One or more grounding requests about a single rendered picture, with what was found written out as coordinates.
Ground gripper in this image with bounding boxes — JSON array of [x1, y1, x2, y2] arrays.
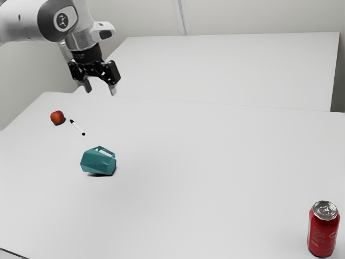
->
[[67, 44, 122, 97]]

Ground teal faceted mug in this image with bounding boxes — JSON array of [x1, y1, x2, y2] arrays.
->
[[79, 145, 118, 177]]

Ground white pen with black cap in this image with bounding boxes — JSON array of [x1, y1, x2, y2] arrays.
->
[[69, 119, 86, 137]]

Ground red apple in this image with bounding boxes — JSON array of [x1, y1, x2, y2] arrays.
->
[[50, 110, 65, 125]]

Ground red soda can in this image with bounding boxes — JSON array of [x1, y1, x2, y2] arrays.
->
[[307, 200, 341, 258]]

